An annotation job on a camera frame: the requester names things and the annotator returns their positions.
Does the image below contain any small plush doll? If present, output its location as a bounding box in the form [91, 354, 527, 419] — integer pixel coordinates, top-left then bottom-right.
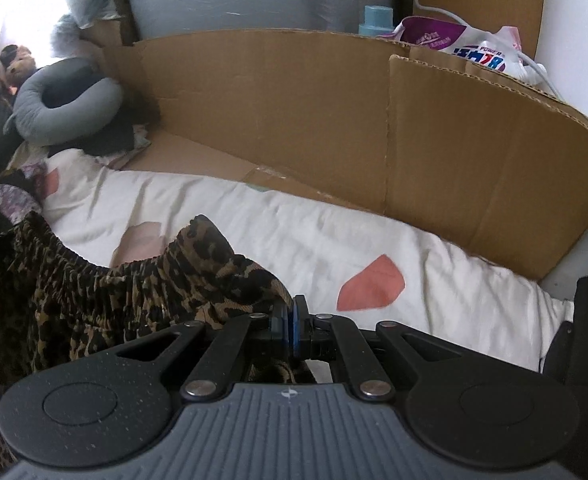
[0, 44, 37, 88]

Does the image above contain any grey neck pillow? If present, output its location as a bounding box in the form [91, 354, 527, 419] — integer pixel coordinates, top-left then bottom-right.
[3, 57, 124, 146]

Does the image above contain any small black cloth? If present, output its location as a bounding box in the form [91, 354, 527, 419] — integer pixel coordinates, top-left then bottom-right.
[46, 110, 152, 158]

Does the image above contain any low brown cardboard sheet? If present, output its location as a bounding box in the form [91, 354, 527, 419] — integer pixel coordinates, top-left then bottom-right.
[81, 27, 588, 281]

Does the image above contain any white cable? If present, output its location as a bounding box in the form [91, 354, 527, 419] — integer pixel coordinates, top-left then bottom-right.
[406, 0, 574, 106]

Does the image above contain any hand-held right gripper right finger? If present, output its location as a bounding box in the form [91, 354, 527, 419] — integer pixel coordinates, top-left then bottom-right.
[290, 294, 462, 402]

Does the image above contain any purple white detergent bag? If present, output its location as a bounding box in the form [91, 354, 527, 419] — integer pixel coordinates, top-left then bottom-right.
[379, 16, 549, 83]

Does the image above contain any pink packet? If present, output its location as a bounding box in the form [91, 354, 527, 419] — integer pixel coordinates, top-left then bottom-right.
[491, 24, 524, 56]

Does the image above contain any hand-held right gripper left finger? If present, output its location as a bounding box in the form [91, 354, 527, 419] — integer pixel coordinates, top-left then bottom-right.
[115, 310, 291, 402]

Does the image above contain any blue cap detergent bottle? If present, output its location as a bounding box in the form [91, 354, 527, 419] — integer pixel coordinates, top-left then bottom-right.
[358, 5, 399, 36]

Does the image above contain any leopard print garment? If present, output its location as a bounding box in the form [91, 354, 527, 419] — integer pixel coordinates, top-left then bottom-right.
[0, 212, 325, 480]

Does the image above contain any cream bear print blanket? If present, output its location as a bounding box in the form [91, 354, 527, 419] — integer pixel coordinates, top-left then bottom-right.
[39, 149, 582, 373]

